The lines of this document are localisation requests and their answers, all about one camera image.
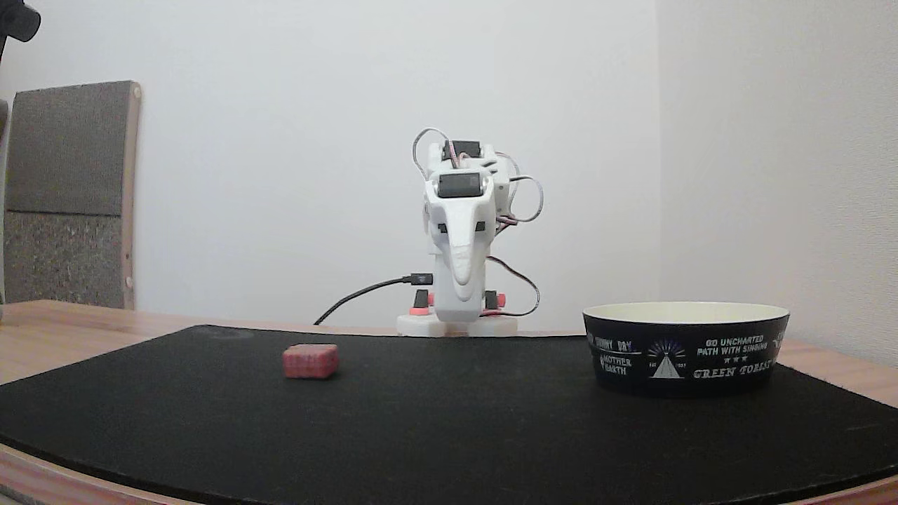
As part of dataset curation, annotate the red cube toy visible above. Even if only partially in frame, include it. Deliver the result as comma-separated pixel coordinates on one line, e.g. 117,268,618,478
283,344,340,380

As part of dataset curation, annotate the dark blue printed bowl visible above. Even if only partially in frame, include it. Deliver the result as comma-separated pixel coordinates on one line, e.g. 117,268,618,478
582,302,791,398

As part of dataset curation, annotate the black desk mat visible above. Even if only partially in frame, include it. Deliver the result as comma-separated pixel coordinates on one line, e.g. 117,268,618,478
0,324,898,505

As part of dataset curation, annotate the grey panel with wood edge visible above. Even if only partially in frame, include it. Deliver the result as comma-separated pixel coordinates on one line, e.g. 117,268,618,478
4,81,142,310

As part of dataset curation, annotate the thin servo wire loop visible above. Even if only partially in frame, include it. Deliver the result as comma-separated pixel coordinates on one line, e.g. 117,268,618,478
497,174,545,225
412,128,453,177

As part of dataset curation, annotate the red black servo wire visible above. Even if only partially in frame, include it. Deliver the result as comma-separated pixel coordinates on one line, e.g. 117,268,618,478
484,256,541,318

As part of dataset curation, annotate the black usb cable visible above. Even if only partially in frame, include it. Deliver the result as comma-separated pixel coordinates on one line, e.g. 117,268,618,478
314,274,434,326

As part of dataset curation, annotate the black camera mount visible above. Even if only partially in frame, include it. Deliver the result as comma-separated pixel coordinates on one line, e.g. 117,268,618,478
0,0,41,44

